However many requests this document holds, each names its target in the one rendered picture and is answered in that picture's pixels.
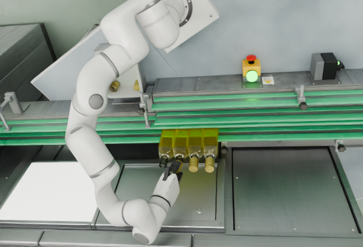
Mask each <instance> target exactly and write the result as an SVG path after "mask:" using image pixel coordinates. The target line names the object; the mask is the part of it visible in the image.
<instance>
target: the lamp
mask: <svg viewBox="0 0 363 247"><path fill-rule="evenodd" d="M246 77H247V80H248V81H250V82H254V81H256V80H257V78H258V74H257V72H256V71H255V70H249V71H248V72H247V73H246Z"/></svg>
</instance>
